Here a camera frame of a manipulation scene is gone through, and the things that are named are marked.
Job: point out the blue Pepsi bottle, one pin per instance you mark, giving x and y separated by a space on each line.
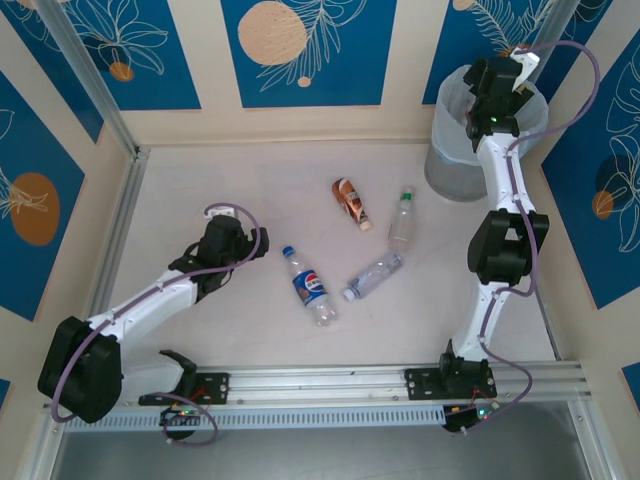
307 287

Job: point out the brown coffee bottle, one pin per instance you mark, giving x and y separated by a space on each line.
352 202

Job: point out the clear water bottle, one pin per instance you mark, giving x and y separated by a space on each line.
372 277

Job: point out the green cap clear bottle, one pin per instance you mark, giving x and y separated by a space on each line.
404 225

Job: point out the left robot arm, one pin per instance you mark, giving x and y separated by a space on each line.
140 305

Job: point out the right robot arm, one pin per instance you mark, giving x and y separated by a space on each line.
495 165

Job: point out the grey trash bin with liner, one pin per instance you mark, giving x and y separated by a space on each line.
450 130

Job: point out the grey waste bin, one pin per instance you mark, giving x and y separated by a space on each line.
452 182

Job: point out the black controller board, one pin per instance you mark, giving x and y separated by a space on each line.
180 416
470 416

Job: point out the grey metal panel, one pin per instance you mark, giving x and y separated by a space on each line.
320 455

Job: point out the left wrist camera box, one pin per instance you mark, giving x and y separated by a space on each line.
222 212

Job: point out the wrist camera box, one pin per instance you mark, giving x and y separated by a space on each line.
527 60
222 212

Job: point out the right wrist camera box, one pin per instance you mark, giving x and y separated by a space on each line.
527 60

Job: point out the aluminium corner post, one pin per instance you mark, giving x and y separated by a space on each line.
85 75
550 20

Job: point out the aluminium table side rail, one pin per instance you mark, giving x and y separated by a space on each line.
127 210
551 335

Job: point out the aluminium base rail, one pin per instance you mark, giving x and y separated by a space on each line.
320 380

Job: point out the aluminium frame bar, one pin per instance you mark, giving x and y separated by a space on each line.
42 450
592 440

